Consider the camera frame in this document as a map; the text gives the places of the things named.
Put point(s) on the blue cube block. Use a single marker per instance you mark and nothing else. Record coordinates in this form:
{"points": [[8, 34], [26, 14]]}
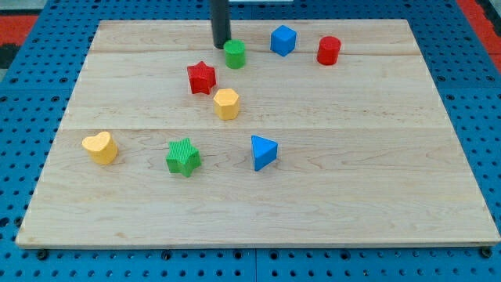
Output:
{"points": [[283, 40]]}

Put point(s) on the blue triangle block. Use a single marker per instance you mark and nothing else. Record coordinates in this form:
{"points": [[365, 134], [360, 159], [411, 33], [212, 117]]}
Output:
{"points": [[264, 151]]}

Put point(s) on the red star block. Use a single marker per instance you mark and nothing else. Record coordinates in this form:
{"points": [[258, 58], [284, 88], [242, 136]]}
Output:
{"points": [[202, 78]]}

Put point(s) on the green star block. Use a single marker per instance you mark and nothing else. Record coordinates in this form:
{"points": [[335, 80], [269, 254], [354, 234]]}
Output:
{"points": [[182, 157]]}

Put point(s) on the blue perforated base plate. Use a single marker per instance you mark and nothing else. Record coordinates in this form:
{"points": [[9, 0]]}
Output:
{"points": [[38, 84]]}

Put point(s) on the yellow hexagon block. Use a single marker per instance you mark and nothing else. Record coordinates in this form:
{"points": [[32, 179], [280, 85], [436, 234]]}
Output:
{"points": [[226, 104]]}

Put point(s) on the yellow heart block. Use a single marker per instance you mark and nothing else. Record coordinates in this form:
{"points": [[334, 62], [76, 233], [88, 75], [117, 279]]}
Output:
{"points": [[101, 148]]}

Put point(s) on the red cylinder block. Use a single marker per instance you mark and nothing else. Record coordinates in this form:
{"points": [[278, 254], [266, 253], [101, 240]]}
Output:
{"points": [[328, 50]]}

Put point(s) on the green cylinder block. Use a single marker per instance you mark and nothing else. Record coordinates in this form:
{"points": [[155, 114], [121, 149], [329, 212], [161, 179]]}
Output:
{"points": [[235, 57]]}

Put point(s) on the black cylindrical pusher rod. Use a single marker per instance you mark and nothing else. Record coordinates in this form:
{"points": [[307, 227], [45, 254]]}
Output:
{"points": [[220, 22]]}

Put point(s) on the light wooden board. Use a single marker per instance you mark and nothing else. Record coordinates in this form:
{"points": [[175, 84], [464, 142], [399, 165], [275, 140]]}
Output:
{"points": [[367, 156]]}

